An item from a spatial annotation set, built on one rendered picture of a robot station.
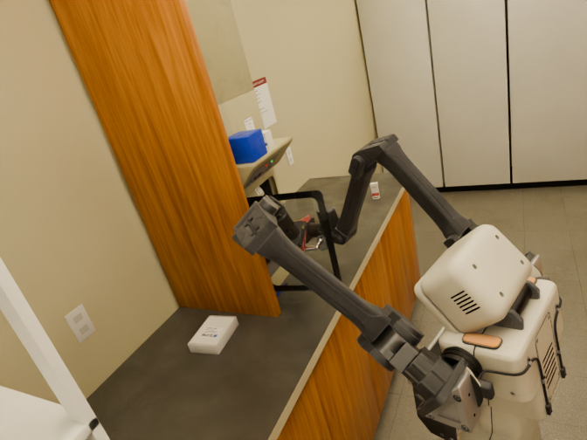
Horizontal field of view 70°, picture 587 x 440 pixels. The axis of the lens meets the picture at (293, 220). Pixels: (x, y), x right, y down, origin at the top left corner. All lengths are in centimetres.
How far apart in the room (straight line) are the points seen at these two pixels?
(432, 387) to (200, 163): 95
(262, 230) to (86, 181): 94
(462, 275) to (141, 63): 109
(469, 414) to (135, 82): 127
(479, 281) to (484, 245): 10
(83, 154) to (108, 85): 25
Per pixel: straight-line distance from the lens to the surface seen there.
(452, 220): 119
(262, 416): 128
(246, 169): 141
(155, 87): 142
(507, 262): 98
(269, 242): 80
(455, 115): 438
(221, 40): 158
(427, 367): 89
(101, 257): 165
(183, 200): 153
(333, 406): 169
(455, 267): 89
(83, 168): 162
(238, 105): 158
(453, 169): 455
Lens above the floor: 186
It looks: 23 degrees down
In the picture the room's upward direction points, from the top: 15 degrees counter-clockwise
